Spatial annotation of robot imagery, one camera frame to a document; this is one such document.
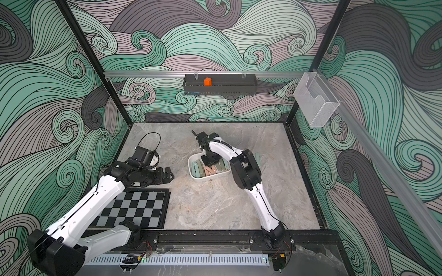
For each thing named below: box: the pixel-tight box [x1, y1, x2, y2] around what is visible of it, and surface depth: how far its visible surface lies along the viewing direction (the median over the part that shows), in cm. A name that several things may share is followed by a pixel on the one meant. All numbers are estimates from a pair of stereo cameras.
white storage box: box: [187, 151, 232, 182], surface depth 97 cm
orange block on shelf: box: [204, 77, 213, 87], surface depth 92 cm
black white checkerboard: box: [88, 187, 171, 229], surface depth 80 cm
